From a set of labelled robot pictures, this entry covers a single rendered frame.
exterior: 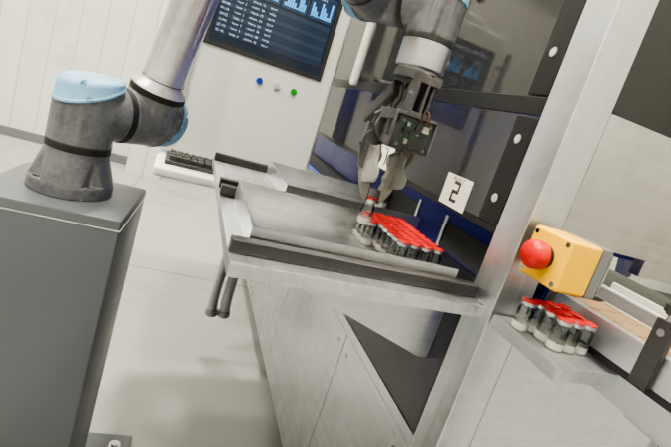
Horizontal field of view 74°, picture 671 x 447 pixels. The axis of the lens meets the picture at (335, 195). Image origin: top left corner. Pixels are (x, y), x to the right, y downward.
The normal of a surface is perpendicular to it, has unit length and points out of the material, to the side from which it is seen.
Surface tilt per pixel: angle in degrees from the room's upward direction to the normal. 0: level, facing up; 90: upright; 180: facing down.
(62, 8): 90
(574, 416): 90
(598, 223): 90
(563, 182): 90
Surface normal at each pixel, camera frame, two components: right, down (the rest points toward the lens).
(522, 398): 0.29, 0.27
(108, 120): 0.82, 0.36
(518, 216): -0.91, -0.22
